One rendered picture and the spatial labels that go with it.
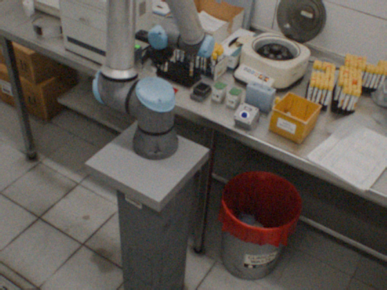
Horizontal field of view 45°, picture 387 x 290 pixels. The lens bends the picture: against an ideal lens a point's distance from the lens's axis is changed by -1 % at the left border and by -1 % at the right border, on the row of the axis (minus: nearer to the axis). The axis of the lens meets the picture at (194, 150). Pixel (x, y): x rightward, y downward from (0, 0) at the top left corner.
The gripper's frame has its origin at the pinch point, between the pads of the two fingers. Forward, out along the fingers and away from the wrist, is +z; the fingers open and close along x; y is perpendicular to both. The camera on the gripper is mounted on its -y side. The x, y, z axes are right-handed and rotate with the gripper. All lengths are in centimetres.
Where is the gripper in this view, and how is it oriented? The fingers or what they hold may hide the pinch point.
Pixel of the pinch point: (142, 65)
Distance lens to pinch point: 195.7
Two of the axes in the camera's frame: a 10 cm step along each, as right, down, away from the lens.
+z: -4.7, 4.4, 7.6
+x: 5.3, -5.4, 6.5
